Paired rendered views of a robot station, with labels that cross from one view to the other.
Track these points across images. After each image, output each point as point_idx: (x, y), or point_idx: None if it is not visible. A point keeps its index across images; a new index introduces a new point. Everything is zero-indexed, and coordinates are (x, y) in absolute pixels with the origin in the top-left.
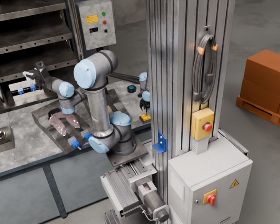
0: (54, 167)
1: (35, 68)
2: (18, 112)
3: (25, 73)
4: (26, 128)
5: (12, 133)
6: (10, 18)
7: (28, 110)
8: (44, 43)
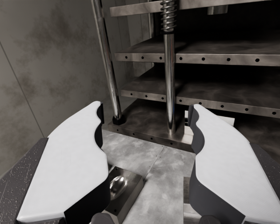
0: None
1: (203, 114)
2: (175, 154)
3: (67, 118)
4: (164, 194)
5: (137, 192)
6: (235, 1)
7: (189, 161)
8: (277, 63)
